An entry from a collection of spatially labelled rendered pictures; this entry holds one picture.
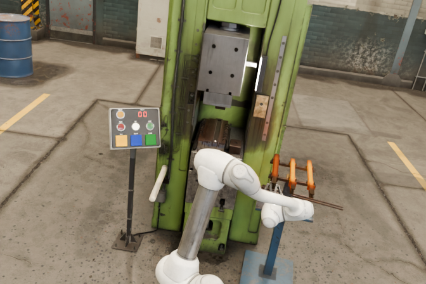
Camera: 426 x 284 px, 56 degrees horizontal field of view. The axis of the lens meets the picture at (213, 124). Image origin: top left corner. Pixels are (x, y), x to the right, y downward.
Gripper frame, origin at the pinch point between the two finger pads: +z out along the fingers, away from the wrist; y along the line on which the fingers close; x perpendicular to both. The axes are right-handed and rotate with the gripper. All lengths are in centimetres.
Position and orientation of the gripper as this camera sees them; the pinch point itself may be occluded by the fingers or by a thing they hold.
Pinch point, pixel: (273, 182)
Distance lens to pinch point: 261.4
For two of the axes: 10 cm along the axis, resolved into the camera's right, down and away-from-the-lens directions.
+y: 9.7, 1.9, -1.2
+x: 1.2, -8.9, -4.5
